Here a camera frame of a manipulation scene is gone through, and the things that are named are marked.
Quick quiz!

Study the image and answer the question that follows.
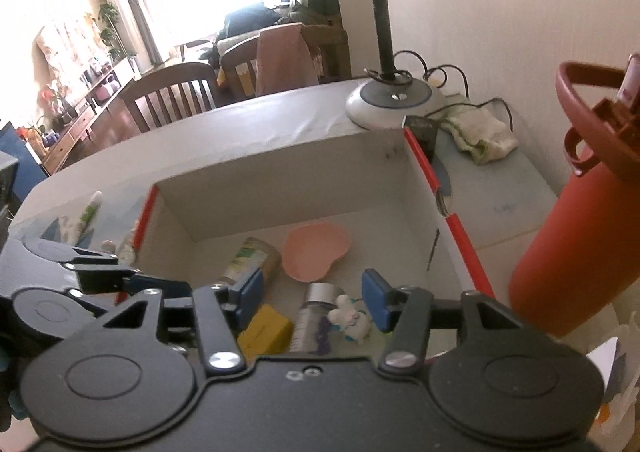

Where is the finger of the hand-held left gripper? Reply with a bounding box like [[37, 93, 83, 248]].
[[12, 238, 121, 269], [62, 262, 194, 307]]

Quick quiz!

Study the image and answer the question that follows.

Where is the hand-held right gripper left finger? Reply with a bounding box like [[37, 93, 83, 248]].
[[75, 268, 264, 377]]

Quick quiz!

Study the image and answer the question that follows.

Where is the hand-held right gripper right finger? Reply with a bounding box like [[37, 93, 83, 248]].
[[361, 269, 541, 377]]

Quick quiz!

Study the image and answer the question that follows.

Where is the white rabbit figure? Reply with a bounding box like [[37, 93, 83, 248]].
[[327, 295, 374, 346]]

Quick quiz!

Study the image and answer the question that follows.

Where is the small green labelled jar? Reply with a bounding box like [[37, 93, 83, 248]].
[[217, 237, 282, 289]]

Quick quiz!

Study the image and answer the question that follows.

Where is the yellow block eraser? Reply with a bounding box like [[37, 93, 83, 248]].
[[236, 305, 295, 359]]

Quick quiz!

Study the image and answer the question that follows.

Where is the green white tube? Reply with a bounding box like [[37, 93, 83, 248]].
[[60, 191, 104, 246]]

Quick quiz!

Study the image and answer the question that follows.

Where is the small silver capped bottle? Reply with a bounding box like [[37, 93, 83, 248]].
[[290, 282, 347, 356]]

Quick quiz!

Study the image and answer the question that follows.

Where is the pink heart dish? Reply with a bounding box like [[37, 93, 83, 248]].
[[281, 225, 352, 283]]

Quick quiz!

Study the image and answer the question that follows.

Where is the red cardboard box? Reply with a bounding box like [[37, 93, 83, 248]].
[[132, 127, 497, 364]]

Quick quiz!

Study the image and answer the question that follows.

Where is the person's left hand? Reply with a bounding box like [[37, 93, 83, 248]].
[[0, 347, 26, 421]]

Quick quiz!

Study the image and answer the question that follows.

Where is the blue cabinet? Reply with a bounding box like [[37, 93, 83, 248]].
[[0, 121, 51, 214]]

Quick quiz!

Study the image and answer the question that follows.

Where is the wooden TV cabinet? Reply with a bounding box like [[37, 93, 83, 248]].
[[42, 57, 142, 174]]

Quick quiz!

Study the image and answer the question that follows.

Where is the red water bottle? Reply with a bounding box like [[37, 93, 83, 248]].
[[510, 55, 640, 339]]

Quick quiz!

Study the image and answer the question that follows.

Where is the white green towel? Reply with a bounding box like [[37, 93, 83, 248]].
[[444, 105, 519, 166]]

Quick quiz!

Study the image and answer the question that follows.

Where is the floral covered rack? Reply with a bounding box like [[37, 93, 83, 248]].
[[34, 17, 109, 99]]

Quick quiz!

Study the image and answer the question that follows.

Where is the grey desk lamp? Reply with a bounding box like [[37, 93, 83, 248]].
[[260, 0, 447, 131]]

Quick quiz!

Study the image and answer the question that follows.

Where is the green potted plant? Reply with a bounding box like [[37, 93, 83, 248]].
[[97, 0, 137, 62]]

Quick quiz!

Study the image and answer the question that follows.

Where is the white standing air conditioner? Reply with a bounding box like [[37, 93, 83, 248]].
[[102, 0, 151, 66]]

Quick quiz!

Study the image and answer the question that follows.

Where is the sofa with clothes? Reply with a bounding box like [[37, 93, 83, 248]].
[[215, 0, 346, 64]]

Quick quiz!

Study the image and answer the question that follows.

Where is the black lamp cable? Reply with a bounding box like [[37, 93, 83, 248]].
[[365, 50, 517, 134]]

